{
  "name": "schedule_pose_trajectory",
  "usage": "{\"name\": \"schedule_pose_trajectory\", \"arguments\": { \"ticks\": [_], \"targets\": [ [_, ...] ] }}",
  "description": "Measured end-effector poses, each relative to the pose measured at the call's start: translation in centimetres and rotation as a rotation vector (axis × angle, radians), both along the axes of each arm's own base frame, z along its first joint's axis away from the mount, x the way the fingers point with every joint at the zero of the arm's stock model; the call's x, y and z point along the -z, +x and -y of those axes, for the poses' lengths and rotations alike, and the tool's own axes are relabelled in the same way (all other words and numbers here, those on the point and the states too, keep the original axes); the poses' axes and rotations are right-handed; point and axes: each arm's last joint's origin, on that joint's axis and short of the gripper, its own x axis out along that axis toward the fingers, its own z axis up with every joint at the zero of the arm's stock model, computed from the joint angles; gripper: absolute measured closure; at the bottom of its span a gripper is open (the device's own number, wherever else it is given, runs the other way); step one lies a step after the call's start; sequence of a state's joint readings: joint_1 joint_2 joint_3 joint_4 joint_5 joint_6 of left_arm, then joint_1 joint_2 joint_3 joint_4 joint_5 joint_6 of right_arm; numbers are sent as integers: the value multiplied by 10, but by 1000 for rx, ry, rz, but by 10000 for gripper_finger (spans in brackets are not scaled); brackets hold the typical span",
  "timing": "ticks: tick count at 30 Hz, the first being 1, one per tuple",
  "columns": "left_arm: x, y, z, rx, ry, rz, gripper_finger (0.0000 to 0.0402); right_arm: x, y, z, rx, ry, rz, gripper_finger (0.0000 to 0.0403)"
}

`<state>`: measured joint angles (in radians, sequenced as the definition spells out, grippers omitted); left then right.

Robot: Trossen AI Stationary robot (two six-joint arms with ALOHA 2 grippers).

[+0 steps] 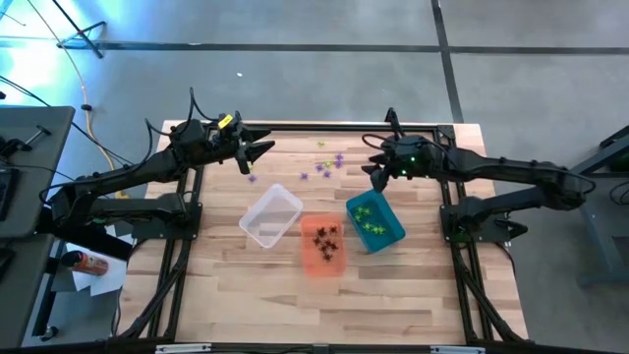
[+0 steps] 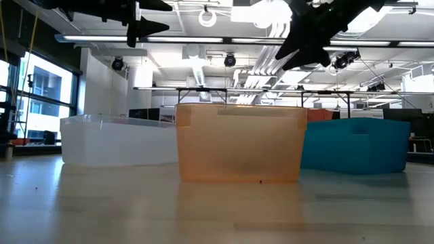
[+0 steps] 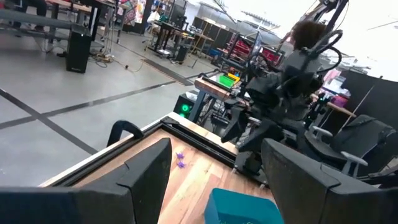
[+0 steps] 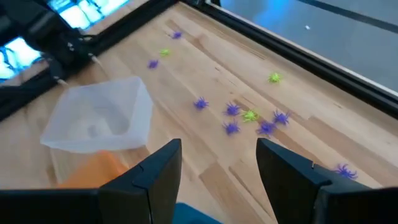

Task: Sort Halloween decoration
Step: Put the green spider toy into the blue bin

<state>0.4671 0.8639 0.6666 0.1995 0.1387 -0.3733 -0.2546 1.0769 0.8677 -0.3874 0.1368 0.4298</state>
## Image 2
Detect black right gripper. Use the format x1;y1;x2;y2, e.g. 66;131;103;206
274;0;387;71

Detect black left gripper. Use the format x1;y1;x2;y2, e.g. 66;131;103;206
60;0;174;48

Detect white ceiling pipes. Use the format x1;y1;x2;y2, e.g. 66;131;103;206
233;0;296;104

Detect ceiling light strip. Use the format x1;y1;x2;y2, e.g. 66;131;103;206
232;37;434;47
56;33;224;44

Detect orange box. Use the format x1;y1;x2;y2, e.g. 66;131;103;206
307;108;335;123

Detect black monitor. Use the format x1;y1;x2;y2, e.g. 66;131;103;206
382;108;425;119
128;107;161;122

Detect orange plastic container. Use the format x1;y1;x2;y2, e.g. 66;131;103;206
175;102;309;184

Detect teal plastic container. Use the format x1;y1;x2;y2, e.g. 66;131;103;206
300;117;412;176

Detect large window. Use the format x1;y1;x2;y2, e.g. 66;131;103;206
0;50;81;146

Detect clear plastic container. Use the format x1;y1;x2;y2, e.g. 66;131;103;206
60;114;180;169

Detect black tripod stand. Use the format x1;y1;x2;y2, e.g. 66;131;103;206
23;73;35;138

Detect black equipment stand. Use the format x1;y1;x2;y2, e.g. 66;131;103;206
0;101;18;160

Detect white ring fixture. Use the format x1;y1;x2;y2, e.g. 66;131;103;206
198;9;218;28

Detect white ventilation duct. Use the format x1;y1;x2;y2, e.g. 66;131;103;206
182;43;208;87

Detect black table frame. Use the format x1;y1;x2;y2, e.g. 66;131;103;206
176;87;353;118

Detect yellow cable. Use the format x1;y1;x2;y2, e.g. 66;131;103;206
0;0;39;116

